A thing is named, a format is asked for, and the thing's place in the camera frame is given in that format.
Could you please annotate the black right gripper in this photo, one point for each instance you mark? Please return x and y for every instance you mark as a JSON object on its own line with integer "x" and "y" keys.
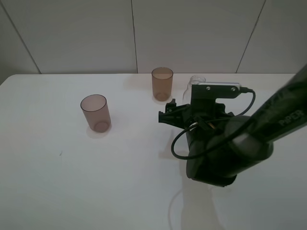
{"x": 200, "y": 120}

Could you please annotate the clear plastic water bottle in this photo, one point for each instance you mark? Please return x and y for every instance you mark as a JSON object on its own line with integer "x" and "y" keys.
{"x": 194, "y": 80}

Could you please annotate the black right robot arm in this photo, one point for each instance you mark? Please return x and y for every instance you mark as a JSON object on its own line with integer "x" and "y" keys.
{"x": 222, "y": 145}

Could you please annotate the brown translucent plastic cup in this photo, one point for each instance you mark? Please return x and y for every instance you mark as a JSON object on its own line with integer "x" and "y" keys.
{"x": 162, "y": 79}

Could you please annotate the pink translucent plastic cup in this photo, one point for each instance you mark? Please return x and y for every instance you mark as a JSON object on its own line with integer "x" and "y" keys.
{"x": 96, "y": 112}

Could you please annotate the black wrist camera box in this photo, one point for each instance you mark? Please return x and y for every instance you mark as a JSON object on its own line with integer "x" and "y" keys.
{"x": 214, "y": 90}

